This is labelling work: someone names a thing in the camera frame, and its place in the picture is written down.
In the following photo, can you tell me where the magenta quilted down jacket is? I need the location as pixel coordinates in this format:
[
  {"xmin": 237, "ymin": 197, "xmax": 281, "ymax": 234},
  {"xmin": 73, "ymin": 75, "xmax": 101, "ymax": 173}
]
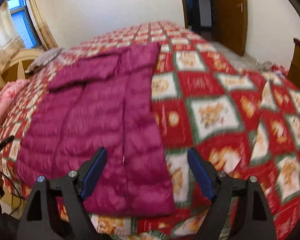
[{"xmin": 16, "ymin": 42, "xmax": 175, "ymax": 217}]

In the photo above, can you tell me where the clothes pile on floor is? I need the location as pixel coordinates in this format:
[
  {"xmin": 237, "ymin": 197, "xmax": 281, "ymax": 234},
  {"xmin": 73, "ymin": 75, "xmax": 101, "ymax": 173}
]
[{"xmin": 258, "ymin": 61, "xmax": 288, "ymax": 78}]

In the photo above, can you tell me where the pink floral folded blanket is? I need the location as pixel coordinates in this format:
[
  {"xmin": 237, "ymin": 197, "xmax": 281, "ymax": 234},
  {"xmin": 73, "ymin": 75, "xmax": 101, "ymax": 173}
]
[{"xmin": 0, "ymin": 79, "xmax": 30, "ymax": 127}]

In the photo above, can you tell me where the cream wooden headboard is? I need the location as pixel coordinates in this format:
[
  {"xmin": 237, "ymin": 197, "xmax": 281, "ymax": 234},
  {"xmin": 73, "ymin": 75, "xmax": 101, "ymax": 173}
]
[{"xmin": 0, "ymin": 48, "xmax": 44, "ymax": 91}]

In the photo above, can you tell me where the red patchwork bear bedspread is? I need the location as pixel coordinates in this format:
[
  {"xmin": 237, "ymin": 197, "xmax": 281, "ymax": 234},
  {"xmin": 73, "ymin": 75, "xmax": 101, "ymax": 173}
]
[{"xmin": 0, "ymin": 22, "xmax": 300, "ymax": 239}]

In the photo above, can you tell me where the striped grey pillow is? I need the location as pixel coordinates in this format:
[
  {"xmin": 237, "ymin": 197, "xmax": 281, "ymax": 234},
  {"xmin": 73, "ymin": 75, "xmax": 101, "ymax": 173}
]
[{"xmin": 24, "ymin": 48, "xmax": 63, "ymax": 74}]

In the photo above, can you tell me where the beige left curtain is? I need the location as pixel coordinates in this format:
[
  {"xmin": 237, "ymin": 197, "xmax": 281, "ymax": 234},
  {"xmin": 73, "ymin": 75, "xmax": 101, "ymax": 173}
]
[{"xmin": 0, "ymin": 0, "xmax": 25, "ymax": 90}]

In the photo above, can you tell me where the beige curtain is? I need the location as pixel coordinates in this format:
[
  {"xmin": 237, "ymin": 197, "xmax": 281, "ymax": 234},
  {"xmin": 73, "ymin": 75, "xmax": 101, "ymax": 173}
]
[
  {"xmin": 0, "ymin": 0, "xmax": 25, "ymax": 90},
  {"xmin": 25, "ymin": 0, "xmax": 58, "ymax": 50}
]

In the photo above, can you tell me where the beige right curtain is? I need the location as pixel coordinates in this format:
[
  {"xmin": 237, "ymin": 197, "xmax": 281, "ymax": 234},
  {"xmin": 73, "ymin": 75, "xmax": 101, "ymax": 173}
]
[{"xmin": 25, "ymin": 0, "xmax": 58, "ymax": 50}]

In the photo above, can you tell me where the blue framed window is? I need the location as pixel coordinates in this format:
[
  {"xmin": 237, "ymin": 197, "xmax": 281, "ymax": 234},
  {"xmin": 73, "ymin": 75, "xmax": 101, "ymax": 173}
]
[{"xmin": 7, "ymin": 0, "xmax": 42, "ymax": 49}]

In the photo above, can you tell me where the brown wooden door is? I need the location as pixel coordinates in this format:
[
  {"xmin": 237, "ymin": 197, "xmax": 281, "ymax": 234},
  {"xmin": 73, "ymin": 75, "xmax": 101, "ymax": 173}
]
[{"xmin": 211, "ymin": 0, "xmax": 248, "ymax": 56}]

